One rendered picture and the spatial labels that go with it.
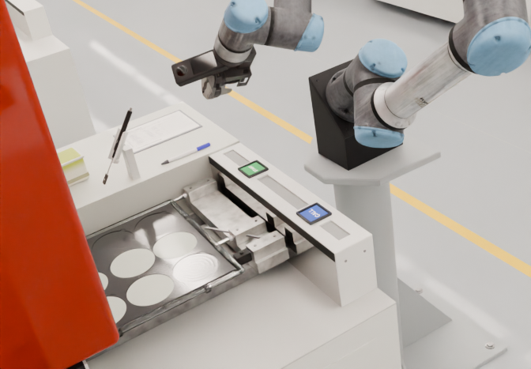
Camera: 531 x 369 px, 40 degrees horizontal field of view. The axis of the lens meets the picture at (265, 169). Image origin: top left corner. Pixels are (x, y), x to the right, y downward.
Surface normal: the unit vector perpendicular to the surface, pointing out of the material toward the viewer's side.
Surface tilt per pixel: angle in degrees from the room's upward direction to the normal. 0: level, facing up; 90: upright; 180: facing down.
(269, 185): 0
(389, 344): 90
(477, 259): 0
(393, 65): 38
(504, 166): 0
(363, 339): 90
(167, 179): 90
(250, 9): 44
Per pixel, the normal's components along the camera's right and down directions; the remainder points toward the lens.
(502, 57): 0.04, 0.88
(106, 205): 0.51, 0.36
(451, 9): -0.85, 0.37
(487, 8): -0.52, -0.33
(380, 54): 0.26, -0.47
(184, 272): -0.15, -0.85
